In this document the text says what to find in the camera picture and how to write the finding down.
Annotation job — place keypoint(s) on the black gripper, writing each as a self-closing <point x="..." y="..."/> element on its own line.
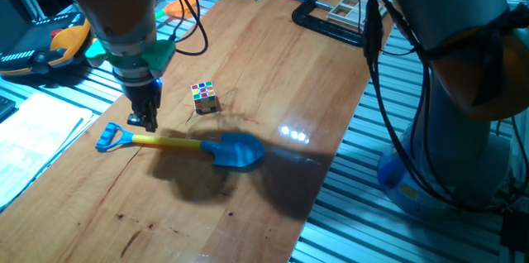
<point x="142" y="93"/>

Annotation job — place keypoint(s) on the blue toy shovel yellow shaft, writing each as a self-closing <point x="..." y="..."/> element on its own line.
<point x="235" y="149"/>

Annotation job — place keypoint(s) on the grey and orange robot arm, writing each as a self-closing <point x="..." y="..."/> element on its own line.
<point x="111" y="2"/>

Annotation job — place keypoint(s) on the orange toy shovel green shaft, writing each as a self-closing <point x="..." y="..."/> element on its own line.
<point x="182" y="6"/>

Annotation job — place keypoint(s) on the multicoloured puzzle cube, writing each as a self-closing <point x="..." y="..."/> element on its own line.
<point x="204" y="97"/>

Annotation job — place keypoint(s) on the white paper stack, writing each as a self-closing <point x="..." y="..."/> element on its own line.
<point x="37" y="139"/>

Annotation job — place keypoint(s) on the black keyboard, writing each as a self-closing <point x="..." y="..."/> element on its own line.
<point x="5" y="108"/>

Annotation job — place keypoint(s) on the black and orange teach pendant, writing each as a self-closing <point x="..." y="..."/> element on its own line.
<point x="25" y="44"/>

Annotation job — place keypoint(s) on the black C-clamp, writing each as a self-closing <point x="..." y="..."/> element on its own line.
<point x="326" y="27"/>

